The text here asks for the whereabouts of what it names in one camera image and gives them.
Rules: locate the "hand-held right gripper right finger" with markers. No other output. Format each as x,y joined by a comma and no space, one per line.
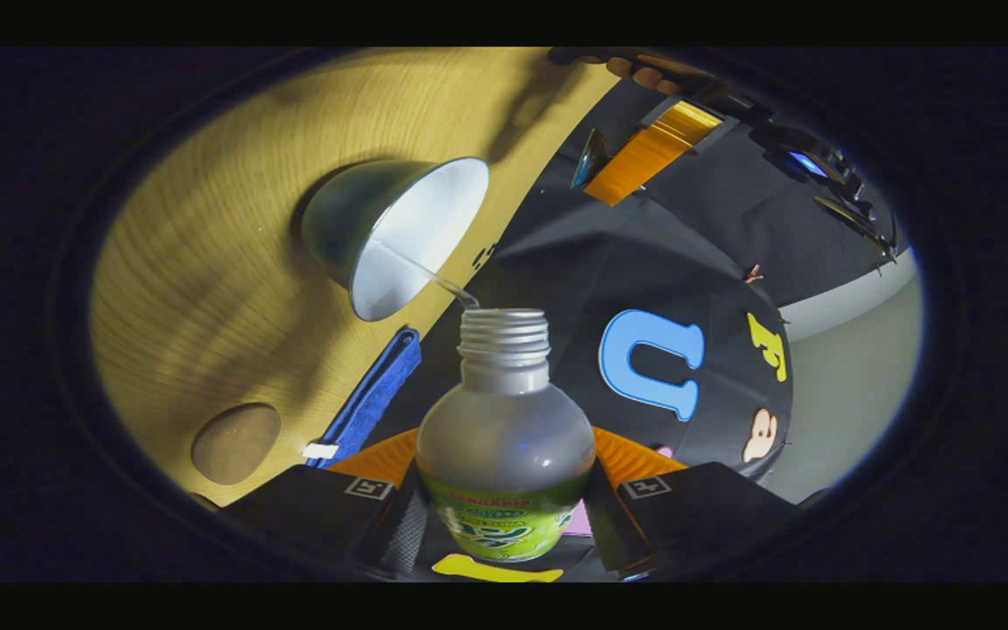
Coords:
714,507

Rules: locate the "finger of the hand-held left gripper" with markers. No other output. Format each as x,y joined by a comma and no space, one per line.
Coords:
648,153

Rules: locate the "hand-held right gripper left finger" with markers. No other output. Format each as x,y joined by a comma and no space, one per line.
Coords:
311,512

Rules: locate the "blue teacup lid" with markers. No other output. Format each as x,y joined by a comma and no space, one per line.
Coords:
590,159

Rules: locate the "round brown coaster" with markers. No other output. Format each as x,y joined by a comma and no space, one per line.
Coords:
235,444

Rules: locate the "silver green-label water bottle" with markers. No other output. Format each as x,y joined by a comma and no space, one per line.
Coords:
504,429

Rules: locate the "blue teacup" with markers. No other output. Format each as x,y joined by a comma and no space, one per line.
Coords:
342,210

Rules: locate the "black backdrop cloth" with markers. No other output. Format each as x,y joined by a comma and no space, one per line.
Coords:
609,254

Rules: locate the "red clip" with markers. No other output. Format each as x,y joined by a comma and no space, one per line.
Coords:
753,273

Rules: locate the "blue folded towel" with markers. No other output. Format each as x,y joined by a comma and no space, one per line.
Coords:
373,394

